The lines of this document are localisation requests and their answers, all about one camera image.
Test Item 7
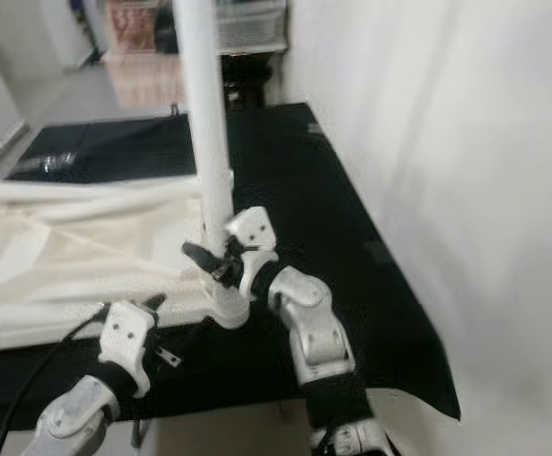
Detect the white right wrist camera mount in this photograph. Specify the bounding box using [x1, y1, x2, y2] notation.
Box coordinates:
[223, 206, 282, 301]

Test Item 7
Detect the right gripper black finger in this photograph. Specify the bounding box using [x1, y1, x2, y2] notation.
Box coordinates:
[183, 240, 234, 284]

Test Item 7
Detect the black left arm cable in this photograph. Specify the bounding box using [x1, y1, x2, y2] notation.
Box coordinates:
[0, 304, 111, 456]

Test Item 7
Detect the black tablecloth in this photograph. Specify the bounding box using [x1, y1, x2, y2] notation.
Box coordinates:
[0, 103, 462, 433]

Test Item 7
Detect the white plastic children table top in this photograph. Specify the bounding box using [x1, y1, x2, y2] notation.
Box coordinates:
[0, 174, 253, 357]

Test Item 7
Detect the black plastic bag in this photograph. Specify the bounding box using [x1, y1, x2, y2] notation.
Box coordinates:
[160, 0, 181, 53]

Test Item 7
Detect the beige cloth covered stand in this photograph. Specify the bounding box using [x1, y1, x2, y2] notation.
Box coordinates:
[105, 52, 191, 113]

